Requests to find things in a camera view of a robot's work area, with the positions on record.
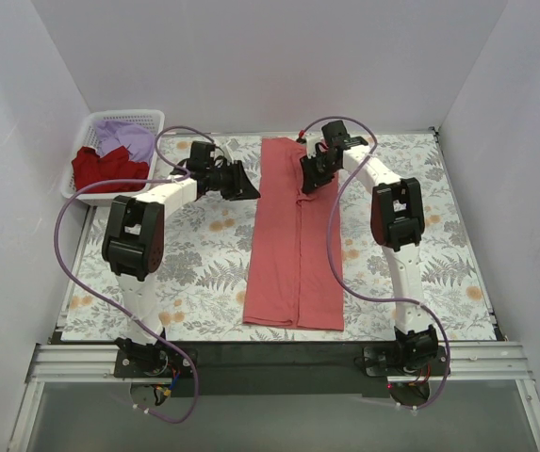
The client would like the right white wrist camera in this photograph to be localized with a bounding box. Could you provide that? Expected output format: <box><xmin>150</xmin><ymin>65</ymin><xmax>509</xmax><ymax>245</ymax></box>
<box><xmin>296</xmin><ymin>131</ymin><xmax>322</xmax><ymax>158</ymax></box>

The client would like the lilac t shirt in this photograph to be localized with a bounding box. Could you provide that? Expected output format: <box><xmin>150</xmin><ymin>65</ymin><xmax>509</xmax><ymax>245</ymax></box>
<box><xmin>93</xmin><ymin>120</ymin><xmax>155</xmax><ymax>164</ymax></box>

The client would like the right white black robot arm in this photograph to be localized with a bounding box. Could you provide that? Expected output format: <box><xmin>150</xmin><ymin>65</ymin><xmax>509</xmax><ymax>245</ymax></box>
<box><xmin>296</xmin><ymin>116</ymin><xmax>441</xmax><ymax>375</ymax></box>

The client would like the dark red t shirt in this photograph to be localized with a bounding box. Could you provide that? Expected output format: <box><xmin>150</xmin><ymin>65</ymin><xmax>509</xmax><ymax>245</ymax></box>
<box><xmin>72</xmin><ymin>146</ymin><xmax>150</xmax><ymax>190</ymax></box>

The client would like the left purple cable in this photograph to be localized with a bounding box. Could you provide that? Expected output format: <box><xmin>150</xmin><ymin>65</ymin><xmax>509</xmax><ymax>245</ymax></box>
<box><xmin>54</xmin><ymin>124</ymin><xmax>233</xmax><ymax>423</ymax></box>

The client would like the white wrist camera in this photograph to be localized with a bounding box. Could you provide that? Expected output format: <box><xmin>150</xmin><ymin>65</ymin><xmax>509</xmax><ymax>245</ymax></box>
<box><xmin>296</xmin><ymin>131</ymin><xmax>322</xmax><ymax>158</ymax></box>
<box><xmin>219</xmin><ymin>137</ymin><xmax>240</xmax><ymax>160</ymax></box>

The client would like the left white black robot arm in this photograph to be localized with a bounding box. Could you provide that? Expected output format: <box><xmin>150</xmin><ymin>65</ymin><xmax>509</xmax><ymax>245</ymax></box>
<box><xmin>102</xmin><ymin>141</ymin><xmax>260</xmax><ymax>377</ymax></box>

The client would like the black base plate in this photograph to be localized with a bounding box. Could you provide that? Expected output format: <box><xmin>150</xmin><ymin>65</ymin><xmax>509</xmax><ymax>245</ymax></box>
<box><xmin>114</xmin><ymin>338</ymin><xmax>447</xmax><ymax>398</ymax></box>

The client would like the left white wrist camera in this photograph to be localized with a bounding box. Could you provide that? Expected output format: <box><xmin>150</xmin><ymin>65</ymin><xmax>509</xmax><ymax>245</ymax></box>
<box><xmin>219</xmin><ymin>137</ymin><xmax>240</xmax><ymax>160</ymax></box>

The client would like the white plastic basket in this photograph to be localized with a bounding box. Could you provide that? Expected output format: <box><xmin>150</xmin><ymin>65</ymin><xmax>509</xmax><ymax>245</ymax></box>
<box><xmin>60</xmin><ymin>109</ymin><xmax>165</xmax><ymax>206</ymax></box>

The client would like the aluminium frame rail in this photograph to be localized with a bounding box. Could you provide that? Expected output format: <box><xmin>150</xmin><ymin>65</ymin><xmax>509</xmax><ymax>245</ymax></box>
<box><xmin>8</xmin><ymin>342</ymin><xmax>540</xmax><ymax>451</ymax></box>

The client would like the salmon pink t shirt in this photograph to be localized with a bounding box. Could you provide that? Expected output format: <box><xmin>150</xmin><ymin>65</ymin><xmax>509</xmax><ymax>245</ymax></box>
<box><xmin>243</xmin><ymin>137</ymin><xmax>344</xmax><ymax>331</ymax></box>

